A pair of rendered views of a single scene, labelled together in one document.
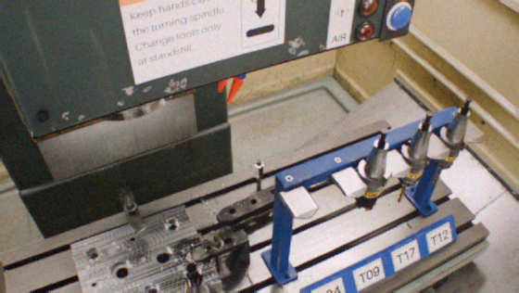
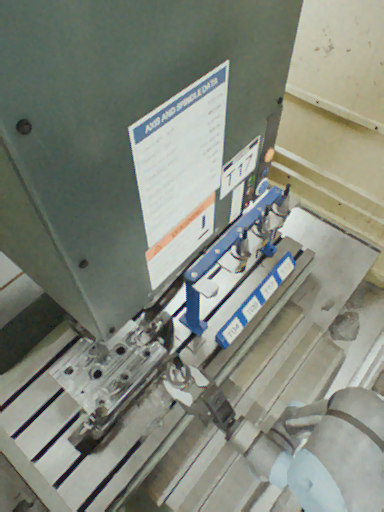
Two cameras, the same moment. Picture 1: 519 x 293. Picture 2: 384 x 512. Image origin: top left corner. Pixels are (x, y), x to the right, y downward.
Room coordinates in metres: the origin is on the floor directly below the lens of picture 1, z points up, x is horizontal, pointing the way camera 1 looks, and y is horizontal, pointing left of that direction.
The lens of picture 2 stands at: (0.02, 0.17, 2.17)
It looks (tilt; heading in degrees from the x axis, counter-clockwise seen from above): 56 degrees down; 336
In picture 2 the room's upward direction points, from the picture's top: straight up
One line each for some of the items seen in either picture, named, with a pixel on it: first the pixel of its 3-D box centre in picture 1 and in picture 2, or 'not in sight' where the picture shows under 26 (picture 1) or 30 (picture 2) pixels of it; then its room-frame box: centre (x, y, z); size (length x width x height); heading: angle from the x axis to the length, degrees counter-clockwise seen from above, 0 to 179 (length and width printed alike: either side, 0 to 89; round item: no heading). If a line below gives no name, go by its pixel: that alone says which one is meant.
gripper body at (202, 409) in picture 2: not in sight; (217, 413); (0.20, 0.03, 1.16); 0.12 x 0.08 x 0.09; 26
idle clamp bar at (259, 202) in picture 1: (263, 204); (166, 285); (0.73, -0.02, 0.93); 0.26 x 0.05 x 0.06; 121
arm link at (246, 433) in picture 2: not in sight; (244, 434); (0.13, 0.00, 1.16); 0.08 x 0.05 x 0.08; 116
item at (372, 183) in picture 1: (373, 173); (241, 252); (0.59, -0.23, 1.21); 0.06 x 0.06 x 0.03
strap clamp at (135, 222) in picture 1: (132, 213); (82, 329); (0.66, 0.30, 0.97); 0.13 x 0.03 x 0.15; 26
